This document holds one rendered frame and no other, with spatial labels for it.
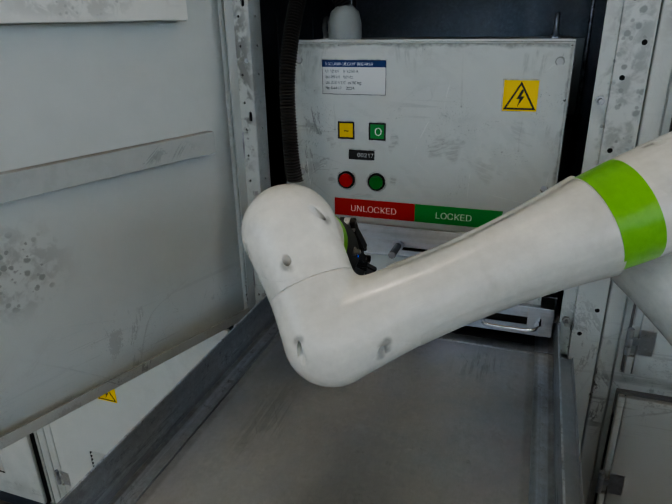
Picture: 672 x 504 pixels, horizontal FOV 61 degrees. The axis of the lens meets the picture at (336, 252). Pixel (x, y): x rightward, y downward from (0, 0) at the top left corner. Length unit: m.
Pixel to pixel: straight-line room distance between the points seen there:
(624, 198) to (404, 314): 0.25
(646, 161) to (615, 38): 0.36
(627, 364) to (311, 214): 0.70
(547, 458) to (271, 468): 0.39
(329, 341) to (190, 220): 0.59
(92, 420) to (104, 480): 0.89
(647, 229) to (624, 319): 0.48
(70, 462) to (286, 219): 1.40
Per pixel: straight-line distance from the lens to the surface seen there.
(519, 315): 1.14
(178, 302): 1.15
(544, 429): 0.96
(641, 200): 0.65
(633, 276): 0.83
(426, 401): 0.98
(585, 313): 1.11
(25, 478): 2.09
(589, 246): 0.63
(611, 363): 1.16
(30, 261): 0.97
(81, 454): 1.84
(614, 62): 0.99
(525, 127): 1.04
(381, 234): 1.09
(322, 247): 0.61
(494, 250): 0.61
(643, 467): 1.27
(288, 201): 0.62
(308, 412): 0.95
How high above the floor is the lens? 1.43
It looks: 22 degrees down
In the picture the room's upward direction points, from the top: 1 degrees counter-clockwise
